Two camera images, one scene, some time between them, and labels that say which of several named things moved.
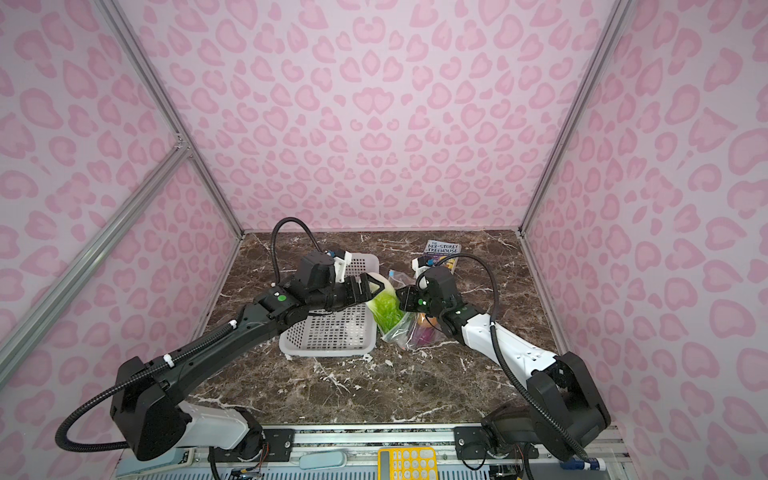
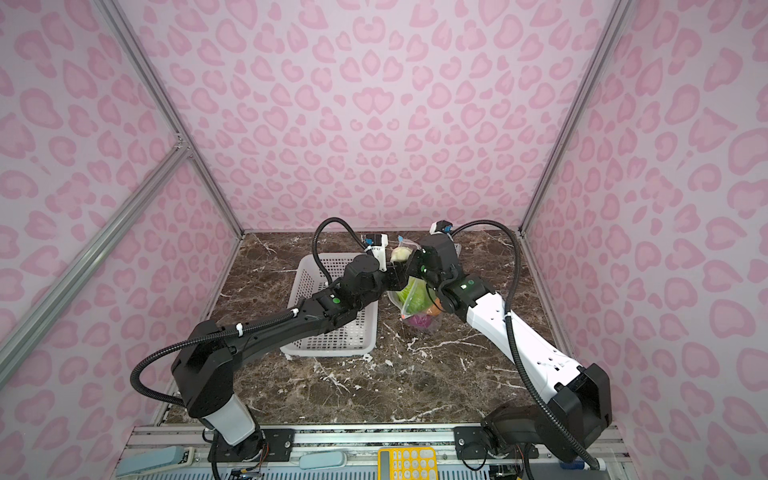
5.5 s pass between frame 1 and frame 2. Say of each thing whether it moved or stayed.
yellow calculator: stayed
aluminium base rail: stayed
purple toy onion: moved
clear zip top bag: moved
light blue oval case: stayed
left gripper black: moved
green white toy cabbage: moved
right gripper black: moved
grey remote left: stayed
